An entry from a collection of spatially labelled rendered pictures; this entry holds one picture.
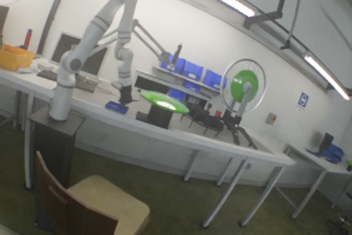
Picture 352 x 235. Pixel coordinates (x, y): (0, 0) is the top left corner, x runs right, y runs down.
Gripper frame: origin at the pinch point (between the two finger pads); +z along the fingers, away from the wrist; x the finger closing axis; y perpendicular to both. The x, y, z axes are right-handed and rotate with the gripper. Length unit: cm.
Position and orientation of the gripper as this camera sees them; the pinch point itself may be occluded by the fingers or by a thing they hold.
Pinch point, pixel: (124, 111)
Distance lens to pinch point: 111.3
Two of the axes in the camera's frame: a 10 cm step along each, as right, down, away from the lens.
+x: -7.5, -4.0, 5.3
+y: 6.6, -3.6, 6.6
